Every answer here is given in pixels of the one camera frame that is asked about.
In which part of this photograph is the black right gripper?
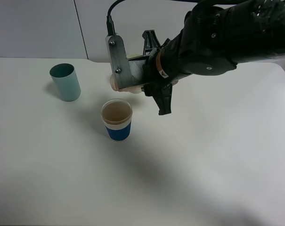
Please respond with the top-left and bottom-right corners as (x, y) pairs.
(142, 30), (185, 115)

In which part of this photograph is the clear plastic drink bottle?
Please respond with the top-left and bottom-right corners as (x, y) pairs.
(110, 74), (142, 94)

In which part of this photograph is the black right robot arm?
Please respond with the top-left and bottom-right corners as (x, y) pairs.
(143, 0), (285, 115)

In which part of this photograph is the pale yellow plastic cup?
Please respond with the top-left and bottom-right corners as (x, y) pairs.
(127, 54), (141, 59)

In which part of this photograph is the clear cup with blue sleeve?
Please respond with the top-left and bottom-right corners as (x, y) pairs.
(101, 99), (133, 141)

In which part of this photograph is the teal plastic cup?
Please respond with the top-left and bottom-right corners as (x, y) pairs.
(49, 63), (81, 102)

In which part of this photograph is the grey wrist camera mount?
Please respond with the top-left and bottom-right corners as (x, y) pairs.
(106, 34), (149, 89)

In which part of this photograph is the black camera cable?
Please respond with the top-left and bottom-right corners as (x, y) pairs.
(106, 0), (129, 36)

